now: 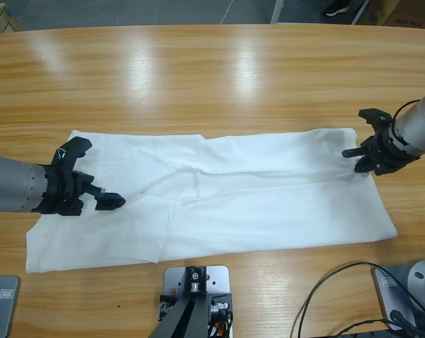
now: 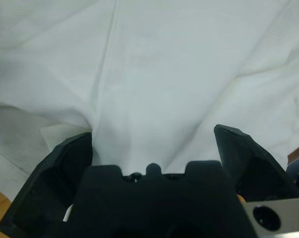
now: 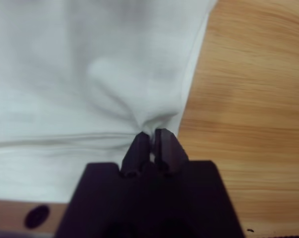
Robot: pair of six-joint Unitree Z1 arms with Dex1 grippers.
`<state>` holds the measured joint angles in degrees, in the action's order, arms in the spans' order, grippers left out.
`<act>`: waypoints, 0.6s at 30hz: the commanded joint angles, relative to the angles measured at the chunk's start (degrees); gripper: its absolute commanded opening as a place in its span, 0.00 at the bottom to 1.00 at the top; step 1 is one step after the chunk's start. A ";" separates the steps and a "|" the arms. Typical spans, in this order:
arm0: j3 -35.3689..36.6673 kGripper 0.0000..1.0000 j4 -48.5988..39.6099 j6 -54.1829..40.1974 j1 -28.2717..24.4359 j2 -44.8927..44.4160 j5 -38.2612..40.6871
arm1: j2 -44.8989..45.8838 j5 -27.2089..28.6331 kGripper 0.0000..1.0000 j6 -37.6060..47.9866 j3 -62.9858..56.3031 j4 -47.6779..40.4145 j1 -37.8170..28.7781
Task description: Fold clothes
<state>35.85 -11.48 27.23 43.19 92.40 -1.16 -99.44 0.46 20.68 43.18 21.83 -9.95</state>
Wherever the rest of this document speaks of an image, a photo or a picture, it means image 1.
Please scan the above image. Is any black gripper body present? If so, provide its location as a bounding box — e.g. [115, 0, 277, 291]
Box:
[340, 120, 421, 177]
[38, 164, 96, 217]

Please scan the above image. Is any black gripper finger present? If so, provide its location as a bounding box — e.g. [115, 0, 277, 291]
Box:
[354, 156, 378, 174]
[51, 137, 94, 173]
[86, 185, 127, 212]
[358, 108, 393, 132]

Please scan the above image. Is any white T-shirt with black logo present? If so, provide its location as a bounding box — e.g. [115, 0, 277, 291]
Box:
[25, 128, 399, 274]

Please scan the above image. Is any slanted pale bar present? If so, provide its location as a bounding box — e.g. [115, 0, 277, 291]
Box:
[350, 0, 371, 25]

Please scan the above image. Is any cardboard box with blue print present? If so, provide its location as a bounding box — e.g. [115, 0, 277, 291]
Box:
[359, 0, 425, 28]

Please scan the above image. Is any black shoe with white sole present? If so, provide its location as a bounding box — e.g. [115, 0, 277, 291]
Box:
[324, 0, 351, 17]

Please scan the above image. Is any white table leg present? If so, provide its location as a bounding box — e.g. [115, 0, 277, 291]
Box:
[270, 0, 284, 24]

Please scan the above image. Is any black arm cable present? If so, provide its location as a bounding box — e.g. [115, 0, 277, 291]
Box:
[393, 99, 421, 123]

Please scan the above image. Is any black cable on table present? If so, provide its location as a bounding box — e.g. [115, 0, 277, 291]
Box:
[292, 261, 425, 338]

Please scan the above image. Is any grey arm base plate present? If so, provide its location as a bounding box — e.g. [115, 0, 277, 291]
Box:
[371, 259, 425, 332]
[0, 275, 22, 338]

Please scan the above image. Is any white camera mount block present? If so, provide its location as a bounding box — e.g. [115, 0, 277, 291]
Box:
[157, 265, 234, 338]

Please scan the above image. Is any thin twisted black cable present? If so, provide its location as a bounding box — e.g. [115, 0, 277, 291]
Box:
[335, 318, 396, 335]

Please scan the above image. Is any orange and black cable bundle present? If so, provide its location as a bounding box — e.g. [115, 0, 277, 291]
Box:
[207, 311, 235, 338]

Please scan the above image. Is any white floor cable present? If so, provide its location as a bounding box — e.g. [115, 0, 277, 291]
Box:
[221, 0, 235, 25]

